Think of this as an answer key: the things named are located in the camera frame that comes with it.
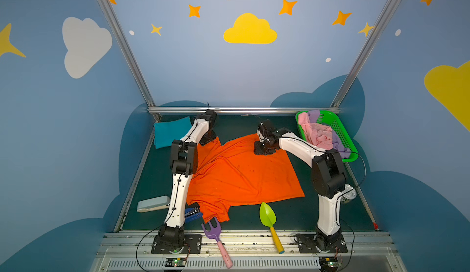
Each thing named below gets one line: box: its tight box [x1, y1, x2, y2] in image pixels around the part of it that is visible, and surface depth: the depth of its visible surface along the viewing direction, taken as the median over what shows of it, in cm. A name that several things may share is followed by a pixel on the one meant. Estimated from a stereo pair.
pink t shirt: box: [298, 111, 334, 151], surface depth 103 cm
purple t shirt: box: [307, 109, 352, 160], surface depth 104 cm
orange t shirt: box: [186, 133, 306, 220], surface depth 95 cm
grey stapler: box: [137, 195, 171, 213], surface depth 82 cm
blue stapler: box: [184, 206, 203, 224], surface depth 81 cm
